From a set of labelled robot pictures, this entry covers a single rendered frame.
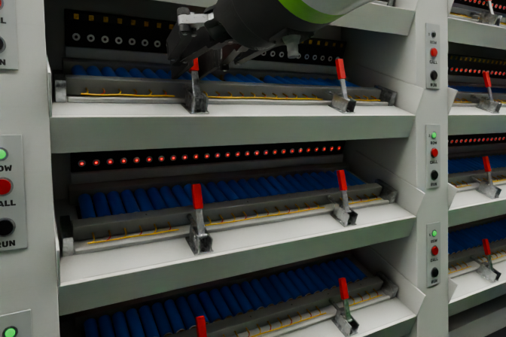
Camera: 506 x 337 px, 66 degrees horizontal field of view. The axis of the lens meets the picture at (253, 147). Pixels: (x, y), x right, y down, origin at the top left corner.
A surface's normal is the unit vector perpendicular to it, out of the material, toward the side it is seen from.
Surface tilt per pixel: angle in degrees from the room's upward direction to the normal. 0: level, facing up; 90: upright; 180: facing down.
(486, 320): 90
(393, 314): 23
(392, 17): 113
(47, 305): 90
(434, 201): 90
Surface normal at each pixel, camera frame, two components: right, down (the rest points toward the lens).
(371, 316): 0.17, -0.91
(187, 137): 0.46, 0.41
